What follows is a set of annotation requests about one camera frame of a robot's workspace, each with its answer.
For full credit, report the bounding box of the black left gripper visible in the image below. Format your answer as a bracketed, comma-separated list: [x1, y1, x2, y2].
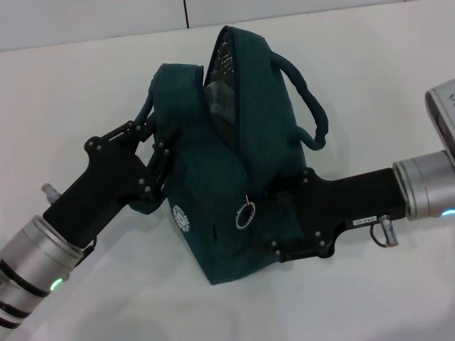
[42, 112, 179, 254]

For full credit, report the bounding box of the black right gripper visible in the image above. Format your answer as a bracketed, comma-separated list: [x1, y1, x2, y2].
[262, 167, 407, 264]

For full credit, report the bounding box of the dark teal fabric bag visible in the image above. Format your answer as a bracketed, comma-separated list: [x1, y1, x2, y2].
[128, 24, 328, 286]

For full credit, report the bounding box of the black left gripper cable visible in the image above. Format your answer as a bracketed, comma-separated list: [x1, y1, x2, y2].
[73, 237, 100, 271]

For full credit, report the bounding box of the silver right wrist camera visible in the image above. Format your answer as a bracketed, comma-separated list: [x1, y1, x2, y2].
[424, 80, 455, 164]

